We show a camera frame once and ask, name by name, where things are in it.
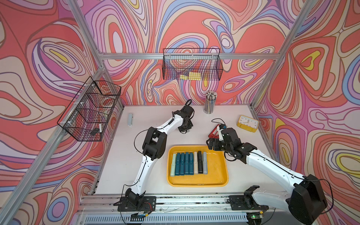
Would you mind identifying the pencil holder cup with pencils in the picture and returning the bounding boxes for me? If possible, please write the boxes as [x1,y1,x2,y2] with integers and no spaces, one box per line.
[203,91,218,114]

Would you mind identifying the yellow alarm clock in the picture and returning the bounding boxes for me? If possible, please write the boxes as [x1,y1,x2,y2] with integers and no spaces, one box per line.
[237,115,259,133]

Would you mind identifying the yellow sticky notes in basket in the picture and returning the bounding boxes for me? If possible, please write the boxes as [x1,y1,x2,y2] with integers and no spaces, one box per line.
[179,72,202,81]

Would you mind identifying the black pruning pliers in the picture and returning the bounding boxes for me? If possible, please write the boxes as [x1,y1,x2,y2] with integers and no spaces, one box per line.
[197,151,203,174]

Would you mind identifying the grey pruning pliers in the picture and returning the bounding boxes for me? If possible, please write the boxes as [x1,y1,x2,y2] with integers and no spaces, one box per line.
[202,151,208,174]

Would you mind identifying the light blue-grey pliers far left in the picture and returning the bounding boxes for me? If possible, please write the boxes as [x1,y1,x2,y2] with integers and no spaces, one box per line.
[127,113,134,127]

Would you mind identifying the dark teal pruning pliers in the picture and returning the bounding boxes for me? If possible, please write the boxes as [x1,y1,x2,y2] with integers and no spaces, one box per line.
[175,153,181,176]

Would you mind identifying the yellow plastic storage tray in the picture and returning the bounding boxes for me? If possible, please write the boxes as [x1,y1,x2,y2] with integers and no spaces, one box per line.
[167,145,229,188]

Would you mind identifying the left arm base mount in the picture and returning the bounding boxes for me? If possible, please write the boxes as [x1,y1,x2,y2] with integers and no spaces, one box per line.
[114,188,157,213]

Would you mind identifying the pale green pruning pliers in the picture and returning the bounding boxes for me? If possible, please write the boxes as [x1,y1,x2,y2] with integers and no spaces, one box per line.
[170,153,177,177]

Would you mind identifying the black wire basket back wall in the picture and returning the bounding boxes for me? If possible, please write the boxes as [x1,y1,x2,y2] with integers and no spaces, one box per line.
[162,47,224,81]

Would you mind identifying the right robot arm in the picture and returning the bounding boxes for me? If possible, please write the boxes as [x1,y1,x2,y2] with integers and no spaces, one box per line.
[206,124,328,225]

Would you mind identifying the black wire basket left wall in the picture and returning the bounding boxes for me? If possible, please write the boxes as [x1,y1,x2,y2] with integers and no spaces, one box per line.
[57,77,122,142]

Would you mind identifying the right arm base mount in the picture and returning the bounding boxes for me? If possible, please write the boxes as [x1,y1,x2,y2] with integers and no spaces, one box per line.
[226,185,269,211]

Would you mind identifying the black wire basket wall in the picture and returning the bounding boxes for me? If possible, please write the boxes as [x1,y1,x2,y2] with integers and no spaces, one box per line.
[57,77,122,142]
[162,47,224,81]

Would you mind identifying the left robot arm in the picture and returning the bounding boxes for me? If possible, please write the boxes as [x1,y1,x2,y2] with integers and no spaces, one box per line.
[125,99,195,206]

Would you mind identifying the aluminium front rail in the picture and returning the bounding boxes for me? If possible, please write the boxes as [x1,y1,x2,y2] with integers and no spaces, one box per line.
[74,193,300,225]

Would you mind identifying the beige pruning pliers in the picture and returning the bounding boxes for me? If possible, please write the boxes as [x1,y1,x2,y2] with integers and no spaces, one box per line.
[193,151,198,175]

